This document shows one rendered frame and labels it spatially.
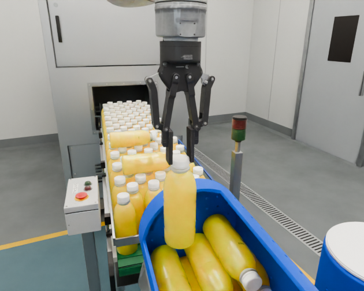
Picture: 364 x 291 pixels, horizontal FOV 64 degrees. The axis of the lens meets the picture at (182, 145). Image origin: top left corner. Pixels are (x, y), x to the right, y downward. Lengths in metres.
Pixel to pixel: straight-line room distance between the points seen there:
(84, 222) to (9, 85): 4.06
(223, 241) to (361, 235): 0.47
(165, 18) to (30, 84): 4.43
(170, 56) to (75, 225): 0.64
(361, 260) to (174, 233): 0.51
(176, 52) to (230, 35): 5.22
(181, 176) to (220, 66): 5.11
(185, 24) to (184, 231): 0.41
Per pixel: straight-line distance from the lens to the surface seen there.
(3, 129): 5.06
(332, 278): 0.94
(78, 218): 0.97
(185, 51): 0.53
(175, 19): 0.52
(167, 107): 0.56
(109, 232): 1.14
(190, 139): 0.58
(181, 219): 0.64
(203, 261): 0.72
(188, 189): 0.61
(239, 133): 1.26
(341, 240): 0.98
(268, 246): 0.58
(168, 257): 0.75
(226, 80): 5.76
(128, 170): 1.06
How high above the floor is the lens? 1.57
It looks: 20 degrees down
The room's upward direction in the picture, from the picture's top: straight up
